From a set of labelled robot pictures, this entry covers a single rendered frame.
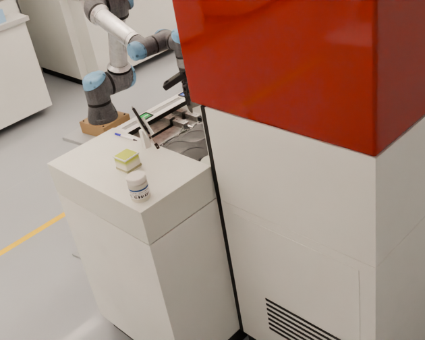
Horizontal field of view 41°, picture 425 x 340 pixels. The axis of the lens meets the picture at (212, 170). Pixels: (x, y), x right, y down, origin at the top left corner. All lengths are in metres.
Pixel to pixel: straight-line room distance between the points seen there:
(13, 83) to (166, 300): 3.30
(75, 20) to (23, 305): 3.07
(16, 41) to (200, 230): 3.28
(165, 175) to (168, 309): 0.53
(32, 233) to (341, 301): 2.31
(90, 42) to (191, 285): 3.60
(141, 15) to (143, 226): 4.01
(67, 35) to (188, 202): 3.76
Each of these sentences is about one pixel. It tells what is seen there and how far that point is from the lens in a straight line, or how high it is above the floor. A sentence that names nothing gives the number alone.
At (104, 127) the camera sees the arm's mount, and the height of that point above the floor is 0.88.
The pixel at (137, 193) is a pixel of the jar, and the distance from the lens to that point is 2.02.
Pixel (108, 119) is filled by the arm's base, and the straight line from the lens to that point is 2.86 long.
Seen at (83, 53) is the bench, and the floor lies 0.33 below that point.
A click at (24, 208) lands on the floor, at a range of 4.14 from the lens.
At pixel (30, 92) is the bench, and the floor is 0.27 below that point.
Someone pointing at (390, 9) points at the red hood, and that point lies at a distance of 1.52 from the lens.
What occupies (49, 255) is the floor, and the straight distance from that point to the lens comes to 3.61.
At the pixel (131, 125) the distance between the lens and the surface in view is 2.61.
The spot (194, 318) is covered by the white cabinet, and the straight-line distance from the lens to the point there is 2.44.
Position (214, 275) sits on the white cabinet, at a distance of 2.41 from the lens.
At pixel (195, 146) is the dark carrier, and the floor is 0.90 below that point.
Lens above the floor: 2.08
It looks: 32 degrees down
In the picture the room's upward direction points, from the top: 10 degrees counter-clockwise
